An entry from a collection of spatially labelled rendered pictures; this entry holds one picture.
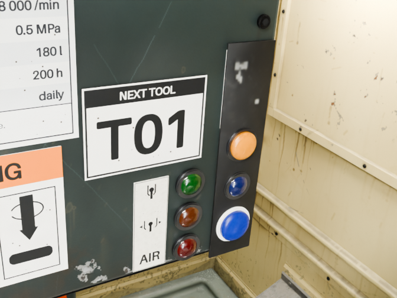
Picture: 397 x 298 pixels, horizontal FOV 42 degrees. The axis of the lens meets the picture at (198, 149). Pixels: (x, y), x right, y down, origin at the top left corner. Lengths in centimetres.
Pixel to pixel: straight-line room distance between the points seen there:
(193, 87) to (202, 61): 2
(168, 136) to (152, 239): 9
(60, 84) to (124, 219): 13
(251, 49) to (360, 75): 90
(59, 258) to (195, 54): 18
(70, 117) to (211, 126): 12
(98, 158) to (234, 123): 12
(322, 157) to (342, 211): 15
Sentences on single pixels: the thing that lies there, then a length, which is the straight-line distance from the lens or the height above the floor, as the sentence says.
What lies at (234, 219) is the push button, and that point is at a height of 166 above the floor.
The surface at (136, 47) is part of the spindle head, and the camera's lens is 36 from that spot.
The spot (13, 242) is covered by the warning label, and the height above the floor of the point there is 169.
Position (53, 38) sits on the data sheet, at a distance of 34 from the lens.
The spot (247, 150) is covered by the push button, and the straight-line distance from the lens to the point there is 44.
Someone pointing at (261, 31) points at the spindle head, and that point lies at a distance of 41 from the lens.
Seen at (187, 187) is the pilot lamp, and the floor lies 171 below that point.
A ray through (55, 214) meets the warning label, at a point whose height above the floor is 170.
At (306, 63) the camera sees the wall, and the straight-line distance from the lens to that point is 143.
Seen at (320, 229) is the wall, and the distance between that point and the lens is 151.
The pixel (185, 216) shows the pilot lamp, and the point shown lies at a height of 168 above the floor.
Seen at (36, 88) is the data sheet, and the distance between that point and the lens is 35.
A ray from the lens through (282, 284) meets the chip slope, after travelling 170.
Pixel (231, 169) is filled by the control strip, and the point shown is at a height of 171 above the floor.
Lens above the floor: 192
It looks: 26 degrees down
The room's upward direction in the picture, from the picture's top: 4 degrees clockwise
